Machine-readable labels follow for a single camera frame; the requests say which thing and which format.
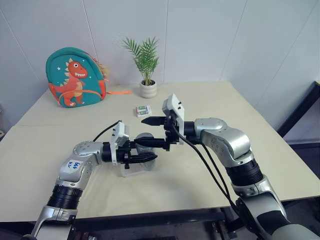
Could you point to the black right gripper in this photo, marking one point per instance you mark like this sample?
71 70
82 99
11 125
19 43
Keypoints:
170 132

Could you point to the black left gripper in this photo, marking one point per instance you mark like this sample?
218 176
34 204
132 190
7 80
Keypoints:
123 155

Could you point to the clear plastic jar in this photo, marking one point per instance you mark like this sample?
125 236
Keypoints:
147 151

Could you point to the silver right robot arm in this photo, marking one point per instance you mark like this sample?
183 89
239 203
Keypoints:
232 142

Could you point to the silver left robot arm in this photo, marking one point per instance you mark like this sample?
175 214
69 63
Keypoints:
83 150

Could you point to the grey jar lid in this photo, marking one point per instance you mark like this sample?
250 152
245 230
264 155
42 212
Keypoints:
146 136

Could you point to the clear plastic box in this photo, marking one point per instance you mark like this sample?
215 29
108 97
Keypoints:
136 173

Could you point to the white green battery pack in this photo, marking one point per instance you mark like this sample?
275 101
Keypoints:
143 110

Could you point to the white ribbed plant pot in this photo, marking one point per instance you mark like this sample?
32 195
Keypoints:
148 90

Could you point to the white label blue handwriting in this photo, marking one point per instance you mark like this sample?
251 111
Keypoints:
73 166

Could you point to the green palm plant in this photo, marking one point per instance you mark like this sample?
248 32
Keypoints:
146 57

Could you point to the beige plush pendant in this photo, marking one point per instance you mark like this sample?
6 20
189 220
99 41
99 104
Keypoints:
104 68

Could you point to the teal dinosaur backpack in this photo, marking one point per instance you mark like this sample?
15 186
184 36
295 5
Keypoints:
75 75

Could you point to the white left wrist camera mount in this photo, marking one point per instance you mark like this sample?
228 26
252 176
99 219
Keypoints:
121 132

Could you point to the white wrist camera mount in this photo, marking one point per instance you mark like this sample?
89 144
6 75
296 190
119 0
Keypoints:
175 103
121 132

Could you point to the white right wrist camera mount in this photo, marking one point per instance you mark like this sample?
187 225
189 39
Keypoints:
175 103

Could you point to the black table frame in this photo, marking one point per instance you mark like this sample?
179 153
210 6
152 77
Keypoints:
150 220

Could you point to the dark metal frame rail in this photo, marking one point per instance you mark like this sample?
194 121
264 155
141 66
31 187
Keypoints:
300 110

